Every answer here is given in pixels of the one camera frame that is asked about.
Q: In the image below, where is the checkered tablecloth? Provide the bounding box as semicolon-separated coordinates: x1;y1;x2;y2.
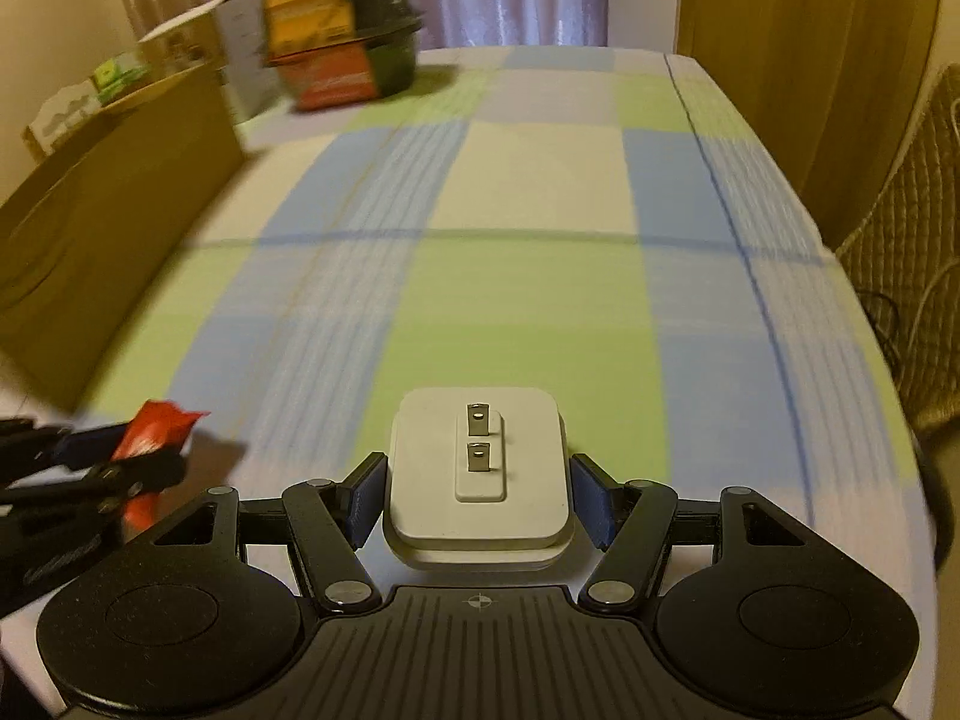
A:
2;47;935;632

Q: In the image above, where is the orange black food container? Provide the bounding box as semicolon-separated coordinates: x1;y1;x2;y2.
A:
260;0;423;112

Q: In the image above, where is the white power adapter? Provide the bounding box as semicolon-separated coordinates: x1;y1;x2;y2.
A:
384;387;574;571

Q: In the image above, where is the brown cardboard box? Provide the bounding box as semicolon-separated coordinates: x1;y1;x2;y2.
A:
2;65;244;411

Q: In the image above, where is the red snack packet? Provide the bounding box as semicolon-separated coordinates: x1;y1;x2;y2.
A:
112;400;206;535

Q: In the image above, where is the wicker chair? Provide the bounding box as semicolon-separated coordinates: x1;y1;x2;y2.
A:
838;64;958;434

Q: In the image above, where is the white product box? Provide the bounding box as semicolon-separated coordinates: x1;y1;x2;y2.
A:
140;0;278;124

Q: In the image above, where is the green snack bag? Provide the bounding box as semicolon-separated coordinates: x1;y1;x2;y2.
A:
91;52;149;106

